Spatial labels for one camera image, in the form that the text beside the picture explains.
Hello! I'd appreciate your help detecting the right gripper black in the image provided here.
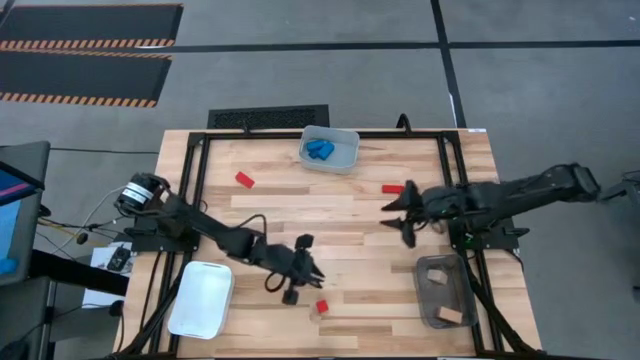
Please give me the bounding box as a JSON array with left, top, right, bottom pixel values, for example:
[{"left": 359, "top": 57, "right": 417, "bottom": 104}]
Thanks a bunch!
[{"left": 380, "top": 179, "right": 454, "bottom": 250}]

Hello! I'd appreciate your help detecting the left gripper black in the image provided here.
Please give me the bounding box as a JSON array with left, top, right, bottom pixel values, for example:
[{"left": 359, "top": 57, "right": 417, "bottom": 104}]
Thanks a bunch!
[{"left": 249, "top": 233, "right": 326, "bottom": 306}]

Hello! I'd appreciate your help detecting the grey plastic bin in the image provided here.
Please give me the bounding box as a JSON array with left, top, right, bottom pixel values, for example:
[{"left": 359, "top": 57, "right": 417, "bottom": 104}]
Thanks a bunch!
[{"left": 298, "top": 124, "right": 361, "bottom": 176}]

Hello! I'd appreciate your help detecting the dark translucent plastic bin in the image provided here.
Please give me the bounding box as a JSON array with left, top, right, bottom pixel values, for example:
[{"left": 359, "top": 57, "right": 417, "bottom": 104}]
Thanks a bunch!
[{"left": 413, "top": 253, "right": 480, "bottom": 329}]

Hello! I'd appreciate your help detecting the white plastic bin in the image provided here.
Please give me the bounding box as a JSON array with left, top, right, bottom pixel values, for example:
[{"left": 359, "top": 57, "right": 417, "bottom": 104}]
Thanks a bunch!
[{"left": 167, "top": 260, "right": 236, "bottom": 340}]

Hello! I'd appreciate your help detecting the black floor vent grate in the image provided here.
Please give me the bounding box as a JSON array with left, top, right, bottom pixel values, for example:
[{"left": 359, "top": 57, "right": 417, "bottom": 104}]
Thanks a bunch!
[{"left": 207, "top": 104, "right": 331, "bottom": 130}]

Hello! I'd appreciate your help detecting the small black handheld device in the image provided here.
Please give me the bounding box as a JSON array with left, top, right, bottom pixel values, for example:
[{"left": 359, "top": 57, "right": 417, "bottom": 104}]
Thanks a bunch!
[{"left": 107, "top": 245, "right": 132, "bottom": 273}]

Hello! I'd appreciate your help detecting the white paper sheet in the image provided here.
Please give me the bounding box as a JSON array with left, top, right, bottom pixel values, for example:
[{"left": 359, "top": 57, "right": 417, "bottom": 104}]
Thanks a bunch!
[{"left": 82, "top": 242, "right": 134, "bottom": 307}]

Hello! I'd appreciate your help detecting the black side desk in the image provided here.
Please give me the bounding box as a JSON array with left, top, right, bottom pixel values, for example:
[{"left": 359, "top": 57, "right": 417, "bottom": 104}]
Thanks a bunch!
[{"left": 27, "top": 248, "right": 130, "bottom": 297}]

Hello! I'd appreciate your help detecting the computer monitor blue screen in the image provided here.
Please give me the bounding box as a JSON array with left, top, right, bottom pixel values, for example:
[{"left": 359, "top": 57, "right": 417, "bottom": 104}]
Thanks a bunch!
[{"left": 0, "top": 141, "right": 51, "bottom": 287}]

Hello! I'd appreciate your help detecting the black hazard-striped floor mat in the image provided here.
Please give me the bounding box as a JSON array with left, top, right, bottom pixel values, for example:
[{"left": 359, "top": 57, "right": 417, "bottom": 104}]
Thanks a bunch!
[
  {"left": 0, "top": 3, "right": 185, "bottom": 51},
  {"left": 0, "top": 49, "right": 174, "bottom": 109}
]

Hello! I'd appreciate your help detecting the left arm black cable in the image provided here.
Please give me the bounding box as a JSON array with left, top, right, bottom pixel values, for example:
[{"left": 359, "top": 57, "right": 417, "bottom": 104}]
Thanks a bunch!
[{"left": 238, "top": 213, "right": 287, "bottom": 294}]

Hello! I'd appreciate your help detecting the black aluminium table frame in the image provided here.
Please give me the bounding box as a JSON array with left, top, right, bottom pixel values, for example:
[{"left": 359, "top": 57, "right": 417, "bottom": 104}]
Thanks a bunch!
[{"left": 107, "top": 128, "right": 544, "bottom": 360}]

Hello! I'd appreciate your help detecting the grey stand bracket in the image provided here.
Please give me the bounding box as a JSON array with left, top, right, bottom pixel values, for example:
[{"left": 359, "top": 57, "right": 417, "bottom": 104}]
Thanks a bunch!
[{"left": 599, "top": 172, "right": 640, "bottom": 202}]

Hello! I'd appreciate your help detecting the black floor cable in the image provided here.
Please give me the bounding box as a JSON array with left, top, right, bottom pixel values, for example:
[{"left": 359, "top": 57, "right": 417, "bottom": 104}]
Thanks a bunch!
[{"left": 49, "top": 147, "right": 160, "bottom": 156}]

